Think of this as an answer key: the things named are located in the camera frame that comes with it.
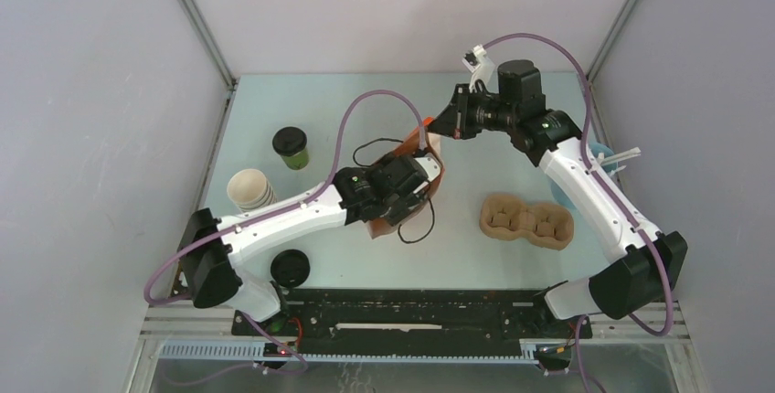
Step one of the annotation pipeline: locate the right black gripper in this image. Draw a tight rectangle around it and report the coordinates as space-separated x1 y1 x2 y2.
426 84 515 141

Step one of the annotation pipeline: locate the orange paper bag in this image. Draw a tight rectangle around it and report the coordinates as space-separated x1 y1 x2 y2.
351 129 445 244

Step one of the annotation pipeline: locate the brown pulp cup carrier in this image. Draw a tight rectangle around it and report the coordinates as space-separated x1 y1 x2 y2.
479 193 575 250

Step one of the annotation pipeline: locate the black coffee cup lid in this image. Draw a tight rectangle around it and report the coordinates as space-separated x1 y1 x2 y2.
271 126 307 157

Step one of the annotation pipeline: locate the green paper coffee cup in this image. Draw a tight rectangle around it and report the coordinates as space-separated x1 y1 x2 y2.
281 148 310 170

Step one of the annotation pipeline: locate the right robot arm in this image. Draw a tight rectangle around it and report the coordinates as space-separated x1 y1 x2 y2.
428 59 687 336

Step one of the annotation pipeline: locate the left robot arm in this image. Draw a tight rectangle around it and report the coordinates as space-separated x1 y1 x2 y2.
178 153 442 335

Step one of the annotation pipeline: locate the stack of black lids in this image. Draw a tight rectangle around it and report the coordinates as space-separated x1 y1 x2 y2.
270 250 311 288

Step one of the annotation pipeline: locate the stack of paper cups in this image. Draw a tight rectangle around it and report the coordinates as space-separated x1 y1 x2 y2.
226 168 277 212

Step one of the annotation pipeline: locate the blue cup of stirrers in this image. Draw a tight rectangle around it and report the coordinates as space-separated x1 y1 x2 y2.
549 142 642 209

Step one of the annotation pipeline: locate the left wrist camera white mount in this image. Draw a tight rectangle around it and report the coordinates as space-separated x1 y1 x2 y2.
414 154 442 183

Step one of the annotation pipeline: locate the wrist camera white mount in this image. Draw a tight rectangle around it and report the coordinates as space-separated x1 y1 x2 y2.
414 154 442 183
462 45 495 93

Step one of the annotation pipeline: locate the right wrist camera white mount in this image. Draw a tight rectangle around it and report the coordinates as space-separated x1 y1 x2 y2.
462 45 495 93

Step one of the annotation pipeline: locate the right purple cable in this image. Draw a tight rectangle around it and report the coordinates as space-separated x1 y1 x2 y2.
483 33 674 393

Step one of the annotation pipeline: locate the purple cable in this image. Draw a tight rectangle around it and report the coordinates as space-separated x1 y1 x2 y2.
483 33 674 393
143 90 431 379

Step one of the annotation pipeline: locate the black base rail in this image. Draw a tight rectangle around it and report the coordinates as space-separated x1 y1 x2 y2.
264 289 592 358

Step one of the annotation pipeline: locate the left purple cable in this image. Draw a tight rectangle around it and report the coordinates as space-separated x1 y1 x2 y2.
143 90 431 379

